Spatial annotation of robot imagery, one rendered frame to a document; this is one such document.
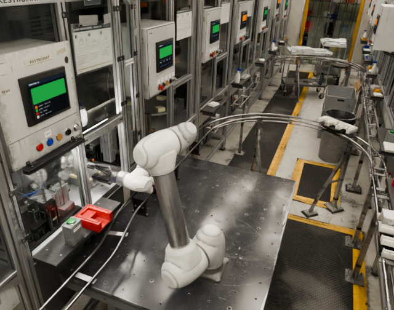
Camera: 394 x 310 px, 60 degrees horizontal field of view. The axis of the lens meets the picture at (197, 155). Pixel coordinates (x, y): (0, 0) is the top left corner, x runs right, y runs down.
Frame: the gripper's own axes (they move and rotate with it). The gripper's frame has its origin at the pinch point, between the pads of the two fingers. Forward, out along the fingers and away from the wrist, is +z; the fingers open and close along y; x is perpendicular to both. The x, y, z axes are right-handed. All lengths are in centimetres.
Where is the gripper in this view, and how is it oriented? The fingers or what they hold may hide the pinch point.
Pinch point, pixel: (91, 170)
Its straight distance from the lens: 222.3
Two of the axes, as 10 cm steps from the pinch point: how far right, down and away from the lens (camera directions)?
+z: -9.3, -2.0, 3.1
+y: 0.3, -8.8, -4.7
